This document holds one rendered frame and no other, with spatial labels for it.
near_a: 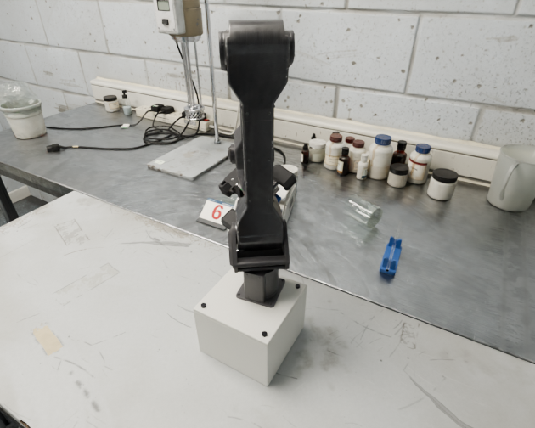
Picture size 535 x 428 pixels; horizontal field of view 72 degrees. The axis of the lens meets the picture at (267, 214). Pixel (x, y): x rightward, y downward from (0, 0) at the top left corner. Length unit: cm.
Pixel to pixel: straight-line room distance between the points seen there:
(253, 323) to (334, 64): 97
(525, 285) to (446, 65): 65
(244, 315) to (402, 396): 27
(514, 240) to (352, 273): 43
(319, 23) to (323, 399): 109
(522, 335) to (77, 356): 78
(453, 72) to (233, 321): 96
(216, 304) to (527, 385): 51
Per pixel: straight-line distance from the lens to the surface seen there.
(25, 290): 91
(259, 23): 44
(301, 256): 85
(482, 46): 124
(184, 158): 131
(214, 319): 59
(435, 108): 128
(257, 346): 57
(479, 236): 105
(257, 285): 57
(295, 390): 64
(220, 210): 96
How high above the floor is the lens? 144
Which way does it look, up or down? 33 degrees down
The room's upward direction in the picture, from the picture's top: straight up
